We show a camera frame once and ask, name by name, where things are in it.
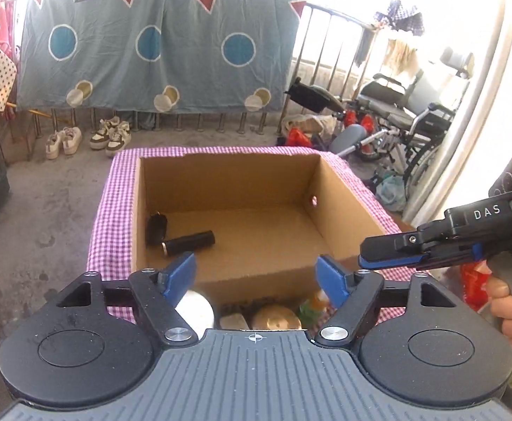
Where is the beige bag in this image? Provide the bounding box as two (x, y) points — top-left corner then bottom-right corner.
(282, 114), (335, 139)

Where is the red and white plastic bag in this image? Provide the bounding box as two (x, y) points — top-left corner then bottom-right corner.
(460, 263), (493, 312)

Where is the white shoe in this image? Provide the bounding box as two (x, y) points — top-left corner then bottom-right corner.
(61, 126), (83, 155)
(45, 132), (64, 160)

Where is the cardboard box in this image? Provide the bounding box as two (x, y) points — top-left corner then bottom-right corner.
(129, 149), (390, 305)

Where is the black jar with gold lid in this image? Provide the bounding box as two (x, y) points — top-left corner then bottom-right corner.
(251, 305), (304, 331)

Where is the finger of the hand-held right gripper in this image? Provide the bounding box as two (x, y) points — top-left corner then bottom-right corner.
(360, 223), (458, 257)
(358, 241), (487, 272)

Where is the black padded seat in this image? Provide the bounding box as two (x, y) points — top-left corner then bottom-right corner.
(284, 76), (346, 115)

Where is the yellow stick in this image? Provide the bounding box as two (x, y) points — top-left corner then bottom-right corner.
(6, 101), (72, 126)

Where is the beige hanging towel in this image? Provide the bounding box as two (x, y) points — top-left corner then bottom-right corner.
(381, 39), (423, 80)

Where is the grey wheelchair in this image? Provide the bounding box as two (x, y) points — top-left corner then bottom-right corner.
(357, 48), (476, 185)

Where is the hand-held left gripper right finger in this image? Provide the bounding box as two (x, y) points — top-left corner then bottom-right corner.
(313, 254), (460, 347)

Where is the green dropper bottle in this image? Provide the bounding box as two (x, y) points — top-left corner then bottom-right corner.
(297, 289), (335, 323)

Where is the black car key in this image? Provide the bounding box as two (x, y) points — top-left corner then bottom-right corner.
(145, 212), (169, 246)

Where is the brown and white sneaker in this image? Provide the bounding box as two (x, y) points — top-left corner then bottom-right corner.
(106, 121), (132, 158)

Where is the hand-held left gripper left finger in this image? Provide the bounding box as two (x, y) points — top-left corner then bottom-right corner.
(56, 251), (199, 345)

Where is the grey padded seat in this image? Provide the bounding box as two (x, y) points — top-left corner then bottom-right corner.
(328, 123), (368, 155)

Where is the blue plastic bag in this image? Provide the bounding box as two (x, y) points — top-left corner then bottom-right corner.
(376, 175), (408, 211)

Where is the white charger plug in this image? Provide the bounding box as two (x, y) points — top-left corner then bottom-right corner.
(218, 311), (250, 330)

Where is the blue printed blanket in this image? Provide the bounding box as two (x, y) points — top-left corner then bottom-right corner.
(16, 0), (307, 112)

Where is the beige black sneakers pair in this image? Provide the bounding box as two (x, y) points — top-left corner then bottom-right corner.
(90, 116), (120, 150)

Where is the white pill bottle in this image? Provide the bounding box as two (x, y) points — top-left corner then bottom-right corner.
(174, 289), (215, 340)

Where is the black cylinder tube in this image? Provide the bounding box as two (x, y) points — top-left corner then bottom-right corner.
(160, 230), (215, 257)

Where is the metal balcony railing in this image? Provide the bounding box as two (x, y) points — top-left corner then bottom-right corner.
(291, 2), (379, 101)

